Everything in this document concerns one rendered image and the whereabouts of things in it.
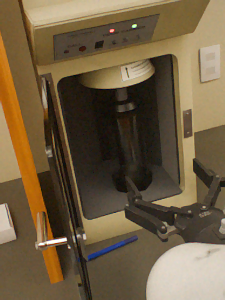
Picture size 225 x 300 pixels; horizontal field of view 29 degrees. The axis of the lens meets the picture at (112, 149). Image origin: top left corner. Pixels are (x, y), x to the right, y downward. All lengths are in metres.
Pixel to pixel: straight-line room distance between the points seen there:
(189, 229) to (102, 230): 0.44
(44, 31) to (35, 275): 0.57
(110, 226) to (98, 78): 0.36
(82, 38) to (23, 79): 0.56
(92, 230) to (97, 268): 0.09
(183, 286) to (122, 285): 0.55
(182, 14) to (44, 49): 0.26
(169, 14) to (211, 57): 0.68
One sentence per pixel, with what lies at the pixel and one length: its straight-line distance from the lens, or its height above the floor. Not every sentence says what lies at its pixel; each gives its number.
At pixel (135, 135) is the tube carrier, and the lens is 1.04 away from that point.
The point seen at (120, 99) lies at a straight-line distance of 1.03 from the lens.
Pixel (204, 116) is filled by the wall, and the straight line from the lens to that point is 1.56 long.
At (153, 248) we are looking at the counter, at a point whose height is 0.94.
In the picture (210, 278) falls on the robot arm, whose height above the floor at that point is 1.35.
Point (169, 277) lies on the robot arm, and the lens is 0.46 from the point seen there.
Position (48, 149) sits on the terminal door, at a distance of 0.59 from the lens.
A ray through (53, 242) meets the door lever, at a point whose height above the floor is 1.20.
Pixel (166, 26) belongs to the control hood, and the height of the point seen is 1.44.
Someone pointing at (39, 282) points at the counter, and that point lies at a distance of 1.05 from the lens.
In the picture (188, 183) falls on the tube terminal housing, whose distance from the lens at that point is 1.10.
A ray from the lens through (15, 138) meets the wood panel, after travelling 0.82.
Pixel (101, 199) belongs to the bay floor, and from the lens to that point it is 1.11.
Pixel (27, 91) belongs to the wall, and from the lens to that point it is 1.34.
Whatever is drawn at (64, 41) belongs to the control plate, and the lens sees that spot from 0.79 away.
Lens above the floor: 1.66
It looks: 29 degrees down
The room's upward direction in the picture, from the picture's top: 9 degrees counter-clockwise
